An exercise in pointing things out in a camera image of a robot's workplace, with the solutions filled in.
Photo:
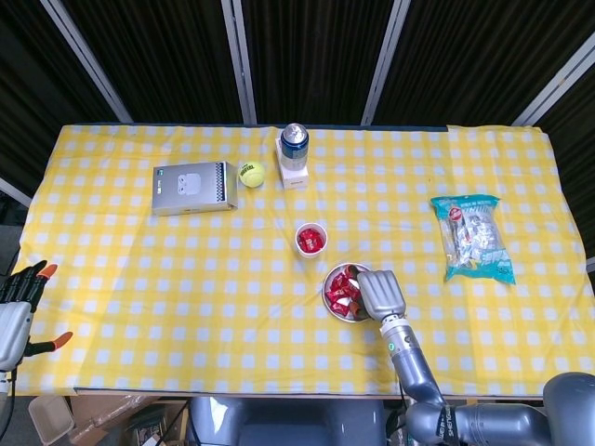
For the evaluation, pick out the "teal clear snack bag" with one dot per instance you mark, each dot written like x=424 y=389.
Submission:
x=474 y=237

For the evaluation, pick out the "silver metal plate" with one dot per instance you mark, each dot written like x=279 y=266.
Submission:
x=343 y=318

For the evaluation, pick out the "silver earbuds box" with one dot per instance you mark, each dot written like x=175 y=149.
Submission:
x=188 y=186

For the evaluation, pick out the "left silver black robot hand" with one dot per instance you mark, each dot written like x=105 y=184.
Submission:
x=11 y=325

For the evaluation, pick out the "brown cardboard box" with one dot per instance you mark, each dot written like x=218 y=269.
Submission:
x=102 y=413

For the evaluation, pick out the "grey robot torso base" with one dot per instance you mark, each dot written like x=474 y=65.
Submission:
x=288 y=427

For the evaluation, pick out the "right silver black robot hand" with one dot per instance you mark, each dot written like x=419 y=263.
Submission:
x=381 y=295

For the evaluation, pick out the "blue silver drink can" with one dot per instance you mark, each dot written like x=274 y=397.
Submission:
x=294 y=148

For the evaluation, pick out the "yellow tennis ball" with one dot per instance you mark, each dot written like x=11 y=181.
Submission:
x=251 y=173

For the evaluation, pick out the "white metal frame post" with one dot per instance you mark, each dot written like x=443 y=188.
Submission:
x=239 y=65
x=88 y=62
x=14 y=190
x=386 y=60
x=553 y=81
x=591 y=264

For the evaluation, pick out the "small white cardboard box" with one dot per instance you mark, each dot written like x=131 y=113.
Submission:
x=296 y=181

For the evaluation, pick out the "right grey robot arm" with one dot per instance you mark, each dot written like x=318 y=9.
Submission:
x=409 y=367

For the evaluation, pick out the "yellow white checked tablecloth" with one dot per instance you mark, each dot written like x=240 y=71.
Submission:
x=186 y=302

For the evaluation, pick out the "beige plastic container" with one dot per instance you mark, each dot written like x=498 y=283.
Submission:
x=51 y=420

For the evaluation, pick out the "red candy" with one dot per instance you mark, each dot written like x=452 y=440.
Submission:
x=305 y=234
x=334 y=292
x=347 y=292
x=309 y=246
x=337 y=305
x=318 y=239
x=347 y=279
x=335 y=280

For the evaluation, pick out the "black pleated curtain panel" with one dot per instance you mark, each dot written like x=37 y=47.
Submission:
x=581 y=162
x=465 y=56
x=162 y=56
x=28 y=93
x=311 y=56

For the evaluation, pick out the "white paper cup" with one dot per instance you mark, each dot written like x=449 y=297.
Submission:
x=311 y=254

